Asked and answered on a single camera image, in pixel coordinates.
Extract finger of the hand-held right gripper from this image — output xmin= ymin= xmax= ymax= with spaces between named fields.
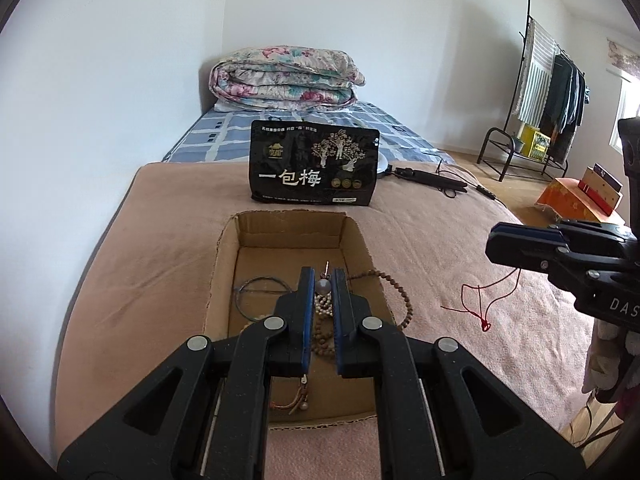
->
xmin=491 ymin=220 xmax=632 ymax=250
xmin=486 ymin=232 xmax=608 ymax=293

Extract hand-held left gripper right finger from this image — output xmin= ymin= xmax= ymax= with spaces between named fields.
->
xmin=332 ymin=267 xmax=586 ymax=480

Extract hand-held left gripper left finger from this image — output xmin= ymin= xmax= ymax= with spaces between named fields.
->
xmin=57 ymin=266 xmax=317 ymax=480

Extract brown wooden bead necklace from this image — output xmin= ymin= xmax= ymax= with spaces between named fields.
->
xmin=240 ymin=269 xmax=415 ymax=358

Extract small pearl stud earring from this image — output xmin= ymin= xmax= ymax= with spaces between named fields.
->
xmin=315 ymin=260 xmax=333 ymax=297

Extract cardboard box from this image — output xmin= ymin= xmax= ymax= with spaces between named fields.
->
xmin=202 ymin=210 xmax=416 ymax=431

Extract thin black bangle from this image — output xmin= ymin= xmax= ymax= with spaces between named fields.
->
xmin=232 ymin=276 xmax=291 ymax=320

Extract green pendant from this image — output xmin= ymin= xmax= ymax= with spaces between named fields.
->
xmin=441 ymin=265 xmax=523 ymax=332

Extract brown cord beaded charm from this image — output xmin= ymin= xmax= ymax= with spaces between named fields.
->
xmin=270 ymin=375 xmax=313 ymax=413

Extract orange patterned box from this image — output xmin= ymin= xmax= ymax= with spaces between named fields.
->
xmin=535 ymin=177 xmax=626 ymax=226

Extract brown and red box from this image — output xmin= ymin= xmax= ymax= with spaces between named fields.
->
xmin=579 ymin=162 xmax=625 ymax=216

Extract yellow box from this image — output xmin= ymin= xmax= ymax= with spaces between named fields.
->
xmin=517 ymin=125 xmax=552 ymax=161

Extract dark hanging clothes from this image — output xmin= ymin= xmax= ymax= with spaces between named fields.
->
xmin=539 ymin=54 xmax=592 ymax=161

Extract black snack bag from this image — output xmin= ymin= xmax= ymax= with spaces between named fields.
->
xmin=248 ymin=120 xmax=381 ymax=207

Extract window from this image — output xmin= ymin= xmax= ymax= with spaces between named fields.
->
xmin=609 ymin=77 xmax=640 ymax=153

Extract striped towel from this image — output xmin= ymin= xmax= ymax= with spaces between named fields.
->
xmin=515 ymin=20 xmax=557 ymax=126

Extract pink blanket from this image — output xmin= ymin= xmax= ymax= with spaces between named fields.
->
xmin=52 ymin=157 xmax=608 ymax=480

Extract blue checked mattress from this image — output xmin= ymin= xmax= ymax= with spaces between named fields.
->
xmin=162 ymin=101 xmax=441 ymax=163

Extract floral curtain valance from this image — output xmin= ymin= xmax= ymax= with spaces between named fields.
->
xmin=606 ymin=37 xmax=640 ymax=81

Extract black metal clothes rack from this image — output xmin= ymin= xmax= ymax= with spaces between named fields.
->
xmin=477 ymin=0 xmax=593 ymax=183

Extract folded floral quilt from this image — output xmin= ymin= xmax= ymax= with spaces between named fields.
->
xmin=209 ymin=46 xmax=367 ymax=111

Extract black power cable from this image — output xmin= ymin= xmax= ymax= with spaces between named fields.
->
xmin=435 ymin=159 xmax=501 ymax=205

